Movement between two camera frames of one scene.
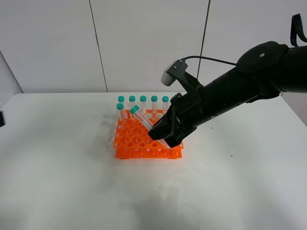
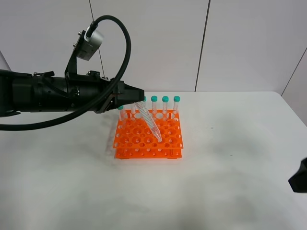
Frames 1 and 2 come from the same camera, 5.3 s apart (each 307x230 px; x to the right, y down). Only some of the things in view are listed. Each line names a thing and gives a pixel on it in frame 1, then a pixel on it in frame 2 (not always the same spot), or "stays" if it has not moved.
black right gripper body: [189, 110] to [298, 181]
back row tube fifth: [165, 101] stays
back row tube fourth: [154, 99] stays
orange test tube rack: [131, 139] stays
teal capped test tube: [145, 122] to [141, 106]
